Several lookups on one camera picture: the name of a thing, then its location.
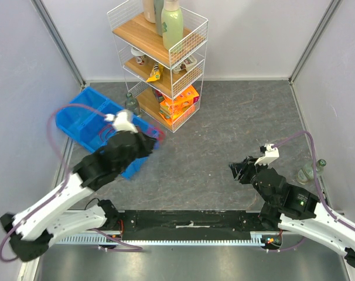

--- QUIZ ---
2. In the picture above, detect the green bottle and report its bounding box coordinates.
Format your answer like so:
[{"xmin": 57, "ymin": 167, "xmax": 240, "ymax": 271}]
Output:
[{"xmin": 161, "ymin": 1, "xmax": 184, "ymax": 52}]

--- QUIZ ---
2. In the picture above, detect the white wire shelf rack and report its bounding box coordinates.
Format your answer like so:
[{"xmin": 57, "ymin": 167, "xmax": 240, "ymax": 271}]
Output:
[{"xmin": 107, "ymin": 1, "xmax": 209, "ymax": 132}]

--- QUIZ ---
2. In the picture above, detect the blue plastic bin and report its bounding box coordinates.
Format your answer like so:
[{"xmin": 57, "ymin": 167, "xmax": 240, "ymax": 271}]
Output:
[{"xmin": 54, "ymin": 86, "xmax": 161, "ymax": 180}]

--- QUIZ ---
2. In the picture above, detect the left glass bottle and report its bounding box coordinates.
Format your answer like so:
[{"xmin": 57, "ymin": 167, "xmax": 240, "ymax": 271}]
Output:
[{"xmin": 125, "ymin": 92, "xmax": 142, "ymax": 117}]

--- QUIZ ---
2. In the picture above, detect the grey-green bottle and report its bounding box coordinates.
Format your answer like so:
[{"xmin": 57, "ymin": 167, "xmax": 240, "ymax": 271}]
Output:
[{"xmin": 153, "ymin": 0, "xmax": 164, "ymax": 36}]

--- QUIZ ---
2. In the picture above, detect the dark red cable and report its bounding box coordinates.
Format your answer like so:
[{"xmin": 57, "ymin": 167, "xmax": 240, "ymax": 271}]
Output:
[{"xmin": 97, "ymin": 125, "xmax": 117, "ymax": 143}]

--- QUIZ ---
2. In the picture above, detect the orange snack box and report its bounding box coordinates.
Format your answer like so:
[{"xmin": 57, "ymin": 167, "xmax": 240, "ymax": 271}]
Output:
[{"xmin": 159, "ymin": 85, "xmax": 200, "ymax": 125}]

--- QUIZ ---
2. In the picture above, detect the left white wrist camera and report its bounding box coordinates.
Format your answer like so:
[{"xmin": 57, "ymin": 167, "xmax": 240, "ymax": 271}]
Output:
[{"xmin": 104, "ymin": 109, "xmax": 138, "ymax": 133}]

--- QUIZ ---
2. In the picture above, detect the glass bottle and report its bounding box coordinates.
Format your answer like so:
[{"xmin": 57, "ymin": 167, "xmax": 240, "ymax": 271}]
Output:
[
  {"xmin": 296, "ymin": 159, "xmax": 327, "ymax": 184},
  {"xmin": 125, "ymin": 92, "xmax": 142, "ymax": 117}
]

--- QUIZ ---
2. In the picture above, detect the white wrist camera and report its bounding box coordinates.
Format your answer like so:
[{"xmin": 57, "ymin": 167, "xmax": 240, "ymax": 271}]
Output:
[
  {"xmin": 104, "ymin": 109, "xmax": 138, "ymax": 133},
  {"xmin": 255, "ymin": 143, "xmax": 279, "ymax": 166}
]

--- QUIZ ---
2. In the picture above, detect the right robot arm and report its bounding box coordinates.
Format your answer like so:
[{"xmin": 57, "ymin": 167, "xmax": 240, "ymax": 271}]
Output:
[{"xmin": 229, "ymin": 156, "xmax": 355, "ymax": 268}]

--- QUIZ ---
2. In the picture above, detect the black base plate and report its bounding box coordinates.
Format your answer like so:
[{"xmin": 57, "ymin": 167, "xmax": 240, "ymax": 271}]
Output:
[{"xmin": 120, "ymin": 210, "xmax": 278, "ymax": 242}]

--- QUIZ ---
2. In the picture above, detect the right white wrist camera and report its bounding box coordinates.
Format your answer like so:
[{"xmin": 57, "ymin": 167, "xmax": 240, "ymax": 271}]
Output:
[{"xmin": 255, "ymin": 143, "xmax": 279, "ymax": 166}]

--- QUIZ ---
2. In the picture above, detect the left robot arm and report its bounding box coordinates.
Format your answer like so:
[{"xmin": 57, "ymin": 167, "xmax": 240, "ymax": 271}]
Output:
[{"xmin": 0, "ymin": 131, "xmax": 158, "ymax": 262}]

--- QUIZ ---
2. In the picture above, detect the white cup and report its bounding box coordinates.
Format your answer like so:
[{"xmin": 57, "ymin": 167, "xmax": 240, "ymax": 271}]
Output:
[{"xmin": 131, "ymin": 47, "xmax": 148, "ymax": 66}]

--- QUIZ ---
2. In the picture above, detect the beige bottle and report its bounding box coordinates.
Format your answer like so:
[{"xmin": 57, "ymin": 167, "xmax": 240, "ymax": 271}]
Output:
[{"xmin": 142, "ymin": 0, "xmax": 156, "ymax": 23}]

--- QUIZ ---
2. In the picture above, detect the slotted cable duct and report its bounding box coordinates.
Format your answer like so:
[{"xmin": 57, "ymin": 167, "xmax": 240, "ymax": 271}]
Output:
[{"xmin": 56, "ymin": 232, "xmax": 265, "ymax": 246}]

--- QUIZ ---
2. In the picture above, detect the yellow snack bag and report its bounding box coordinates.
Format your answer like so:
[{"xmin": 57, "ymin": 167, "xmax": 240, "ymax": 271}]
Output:
[{"xmin": 146, "ymin": 62, "xmax": 164, "ymax": 83}]

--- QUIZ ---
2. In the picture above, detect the right glass bottle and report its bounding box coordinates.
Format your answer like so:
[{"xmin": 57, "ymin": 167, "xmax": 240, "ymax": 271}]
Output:
[{"xmin": 296, "ymin": 159, "xmax": 327, "ymax": 184}]

